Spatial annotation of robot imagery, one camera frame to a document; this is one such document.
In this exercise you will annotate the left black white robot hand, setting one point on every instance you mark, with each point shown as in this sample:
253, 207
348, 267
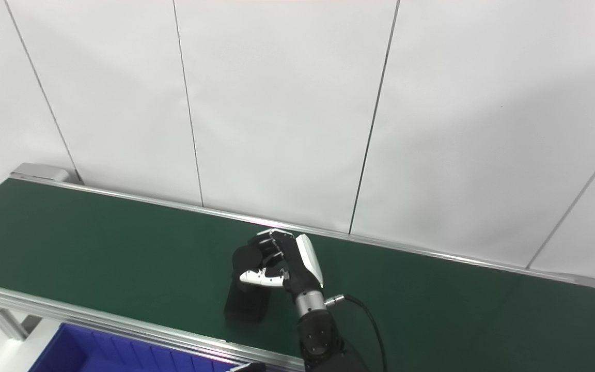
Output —
248, 367

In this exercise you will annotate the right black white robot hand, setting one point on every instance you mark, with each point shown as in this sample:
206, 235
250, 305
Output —
297, 263

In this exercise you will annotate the black cylinder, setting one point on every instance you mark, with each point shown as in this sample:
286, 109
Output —
246, 307

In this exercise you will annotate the aluminium conveyor leg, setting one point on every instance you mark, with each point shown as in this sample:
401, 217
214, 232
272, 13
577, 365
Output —
5, 320

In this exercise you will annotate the blue plastic bin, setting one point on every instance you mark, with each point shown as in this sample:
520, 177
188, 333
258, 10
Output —
91, 354

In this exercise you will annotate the green conveyor belt, aluminium frame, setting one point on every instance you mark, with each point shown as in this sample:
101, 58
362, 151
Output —
122, 248

